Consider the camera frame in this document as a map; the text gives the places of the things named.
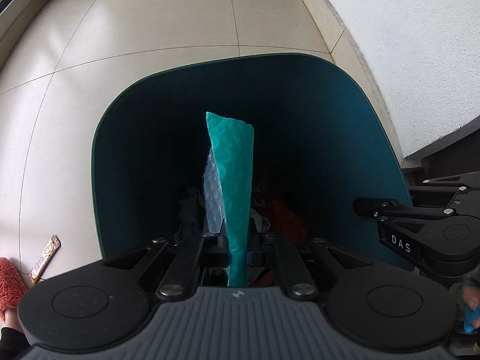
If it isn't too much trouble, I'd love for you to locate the red fuzzy slipper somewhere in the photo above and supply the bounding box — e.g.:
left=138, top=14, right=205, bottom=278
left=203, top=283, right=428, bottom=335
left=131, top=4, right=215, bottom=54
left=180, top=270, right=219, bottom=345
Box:
left=0, top=258, right=27, bottom=323

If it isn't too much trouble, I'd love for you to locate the dark teal trash bin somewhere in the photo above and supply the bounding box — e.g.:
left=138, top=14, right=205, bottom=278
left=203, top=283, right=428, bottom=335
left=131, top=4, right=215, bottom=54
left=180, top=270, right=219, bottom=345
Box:
left=92, top=54, right=412, bottom=270

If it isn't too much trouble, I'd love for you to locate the blue gloved right hand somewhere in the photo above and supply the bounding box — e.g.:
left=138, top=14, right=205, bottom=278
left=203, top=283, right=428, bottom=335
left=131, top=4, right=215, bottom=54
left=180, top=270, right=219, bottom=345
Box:
left=450, top=280, right=479, bottom=334

